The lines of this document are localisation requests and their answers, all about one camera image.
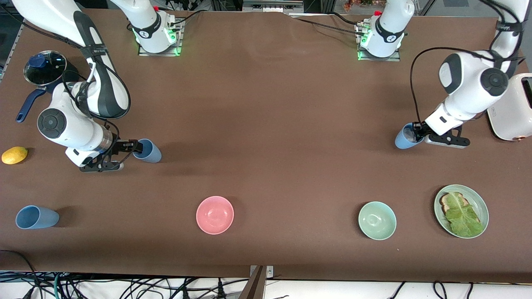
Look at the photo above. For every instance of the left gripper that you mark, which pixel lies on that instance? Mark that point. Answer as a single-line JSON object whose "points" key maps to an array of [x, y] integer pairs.
{"points": [[419, 128]]}

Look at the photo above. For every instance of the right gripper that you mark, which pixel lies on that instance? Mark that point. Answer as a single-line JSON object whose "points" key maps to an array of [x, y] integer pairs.
{"points": [[119, 146]]}

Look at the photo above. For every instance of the blue cup with paper wad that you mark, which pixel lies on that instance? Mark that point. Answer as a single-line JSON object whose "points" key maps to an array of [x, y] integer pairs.
{"points": [[401, 143]]}

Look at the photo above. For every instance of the blue plastic cup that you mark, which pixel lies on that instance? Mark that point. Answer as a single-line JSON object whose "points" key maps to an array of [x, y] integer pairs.
{"points": [[151, 154], [39, 218]]}

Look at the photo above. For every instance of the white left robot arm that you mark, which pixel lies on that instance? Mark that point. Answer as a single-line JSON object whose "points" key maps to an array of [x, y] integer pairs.
{"points": [[469, 83]]}

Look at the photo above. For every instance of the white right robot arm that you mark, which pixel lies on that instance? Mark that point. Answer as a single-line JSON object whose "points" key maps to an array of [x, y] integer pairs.
{"points": [[79, 133]]}

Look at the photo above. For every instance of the white crumpled paper wad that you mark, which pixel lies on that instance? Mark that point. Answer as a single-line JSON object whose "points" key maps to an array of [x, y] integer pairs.
{"points": [[408, 132]]}

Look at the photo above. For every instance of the toast bread slice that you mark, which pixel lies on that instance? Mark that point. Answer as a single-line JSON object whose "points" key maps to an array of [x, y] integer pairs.
{"points": [[445, 203]]}

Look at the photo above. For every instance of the white toaster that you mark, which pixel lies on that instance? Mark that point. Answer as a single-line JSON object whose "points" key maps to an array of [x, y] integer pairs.
{"points": [[511, 120]]}

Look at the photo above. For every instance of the mint green plate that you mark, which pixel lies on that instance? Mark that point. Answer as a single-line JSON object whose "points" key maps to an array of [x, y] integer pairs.
{"points": [[480, 205]]}

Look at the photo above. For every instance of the green lettuce leaf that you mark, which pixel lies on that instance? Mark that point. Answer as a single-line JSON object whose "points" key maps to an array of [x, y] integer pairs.
{"points": [[463, 218]]}

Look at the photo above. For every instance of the mint green bowl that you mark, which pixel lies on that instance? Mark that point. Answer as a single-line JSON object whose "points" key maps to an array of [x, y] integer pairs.
{"points": [[377, 221]]}

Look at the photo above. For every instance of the pink bowl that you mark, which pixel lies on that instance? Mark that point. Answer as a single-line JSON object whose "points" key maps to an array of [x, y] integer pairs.
{"points": [[215, 215]]}

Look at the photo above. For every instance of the dark blue saucepan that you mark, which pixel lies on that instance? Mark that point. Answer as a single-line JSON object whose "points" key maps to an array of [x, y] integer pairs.
{"points": [[29, 104]]}

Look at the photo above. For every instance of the yellow lemon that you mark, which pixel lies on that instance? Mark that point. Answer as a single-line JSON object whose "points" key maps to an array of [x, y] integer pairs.
{"points": [[14, 155]]}

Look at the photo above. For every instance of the orange flower decoration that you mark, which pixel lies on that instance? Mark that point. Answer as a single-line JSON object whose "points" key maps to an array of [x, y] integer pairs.
{"points": [[353, 4]]}

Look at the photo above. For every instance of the grey power strip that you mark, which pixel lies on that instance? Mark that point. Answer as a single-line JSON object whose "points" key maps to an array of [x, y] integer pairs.
{"points": [[272, 6]]}

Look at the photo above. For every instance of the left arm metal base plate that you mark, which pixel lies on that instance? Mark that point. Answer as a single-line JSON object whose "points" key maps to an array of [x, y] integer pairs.
{"points": [[395, 59]]}

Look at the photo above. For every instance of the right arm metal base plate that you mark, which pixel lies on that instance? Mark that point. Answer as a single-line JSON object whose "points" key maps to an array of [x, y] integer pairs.
{"points": [[145, 54]]}

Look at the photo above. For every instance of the dark camera mount pole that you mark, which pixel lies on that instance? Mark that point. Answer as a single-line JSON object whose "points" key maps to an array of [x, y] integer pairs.
{"points": [[253, 288]]}

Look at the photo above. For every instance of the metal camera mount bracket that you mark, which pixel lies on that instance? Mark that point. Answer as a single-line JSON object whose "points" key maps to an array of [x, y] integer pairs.
{"points": [[270, 272]]}

